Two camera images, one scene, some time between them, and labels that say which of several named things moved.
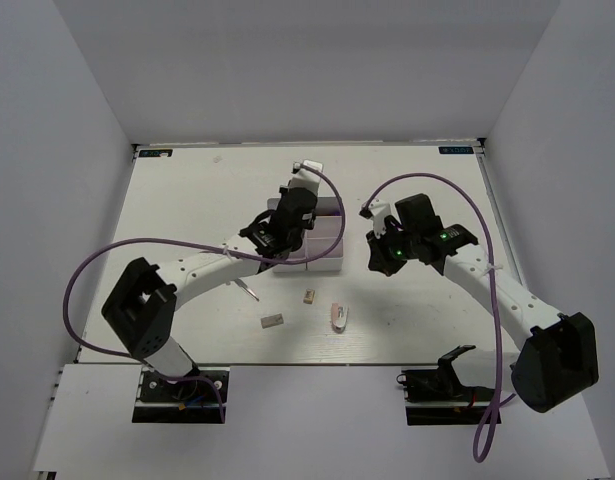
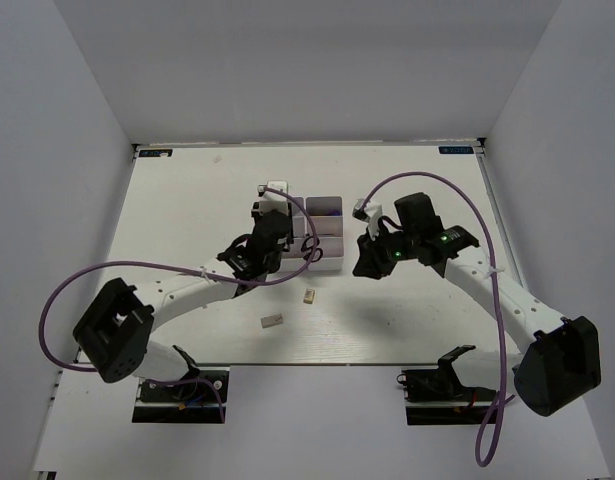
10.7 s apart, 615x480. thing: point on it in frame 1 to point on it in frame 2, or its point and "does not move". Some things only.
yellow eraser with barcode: [309, 296] does not move
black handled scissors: [242, 283] to [306, 248]
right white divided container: [324, 242] does not move
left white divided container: [300, 250] does not move
